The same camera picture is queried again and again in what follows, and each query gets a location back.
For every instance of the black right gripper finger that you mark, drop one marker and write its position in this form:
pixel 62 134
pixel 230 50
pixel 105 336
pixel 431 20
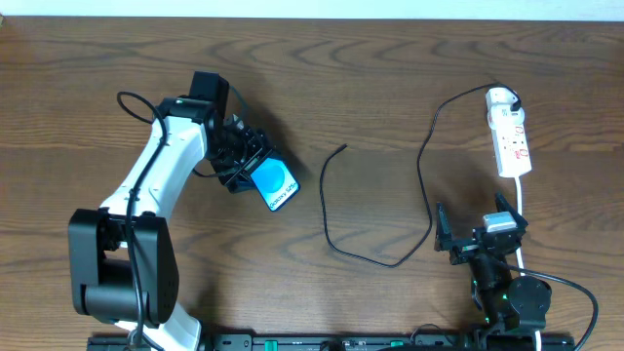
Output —
pixel 503 205
pixel 443 237

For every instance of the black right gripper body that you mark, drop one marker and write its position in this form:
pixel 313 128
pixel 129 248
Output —
pixel 472 245

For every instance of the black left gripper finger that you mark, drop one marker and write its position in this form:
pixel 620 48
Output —
pixel 270 152
pixel 238 183

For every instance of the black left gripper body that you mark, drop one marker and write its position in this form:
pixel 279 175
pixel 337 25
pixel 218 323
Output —
pixel 242 172

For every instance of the blue Galaxy smartphone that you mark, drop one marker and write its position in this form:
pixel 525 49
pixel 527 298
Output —
pixel 275 183

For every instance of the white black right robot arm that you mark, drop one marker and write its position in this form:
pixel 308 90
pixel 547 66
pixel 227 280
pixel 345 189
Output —
pixel 512 305

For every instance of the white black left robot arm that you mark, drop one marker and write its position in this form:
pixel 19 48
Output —
pixel 122 262

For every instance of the white usb charger adapter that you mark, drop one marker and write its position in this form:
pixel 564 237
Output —
pixel 504 108

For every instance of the white power strip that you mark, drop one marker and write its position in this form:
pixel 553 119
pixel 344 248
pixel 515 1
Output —
pixel 509 141

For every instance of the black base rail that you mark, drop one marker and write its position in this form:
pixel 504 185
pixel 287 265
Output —
pixel 421 341

